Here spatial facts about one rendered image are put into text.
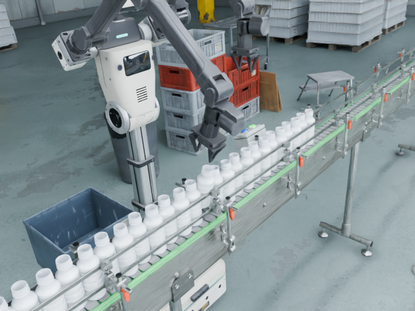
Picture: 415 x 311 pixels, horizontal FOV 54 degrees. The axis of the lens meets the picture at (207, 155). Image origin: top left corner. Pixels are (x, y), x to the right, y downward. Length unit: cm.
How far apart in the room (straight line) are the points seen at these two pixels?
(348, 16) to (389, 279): 576
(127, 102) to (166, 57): 209
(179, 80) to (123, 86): 210
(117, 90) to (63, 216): 59
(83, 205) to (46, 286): 80
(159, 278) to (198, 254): 18
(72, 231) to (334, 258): 169
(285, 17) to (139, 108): 686
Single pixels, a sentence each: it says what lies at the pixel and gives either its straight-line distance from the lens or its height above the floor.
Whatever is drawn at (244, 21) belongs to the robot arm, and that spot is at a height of 159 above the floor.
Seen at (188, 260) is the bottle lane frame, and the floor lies 93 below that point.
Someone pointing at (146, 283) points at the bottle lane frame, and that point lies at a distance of 130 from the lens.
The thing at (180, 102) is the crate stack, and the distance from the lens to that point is 393.
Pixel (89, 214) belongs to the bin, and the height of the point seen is 82.
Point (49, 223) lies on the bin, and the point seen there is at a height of 88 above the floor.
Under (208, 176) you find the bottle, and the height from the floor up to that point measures 118.
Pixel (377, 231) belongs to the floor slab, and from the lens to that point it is 313.
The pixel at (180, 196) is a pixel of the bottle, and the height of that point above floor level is 115.
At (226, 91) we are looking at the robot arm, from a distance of 117.
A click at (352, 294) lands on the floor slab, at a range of 264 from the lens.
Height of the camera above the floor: 186
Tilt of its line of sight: 27 degrees down
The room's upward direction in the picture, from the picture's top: 4 degrees counter-clockwise
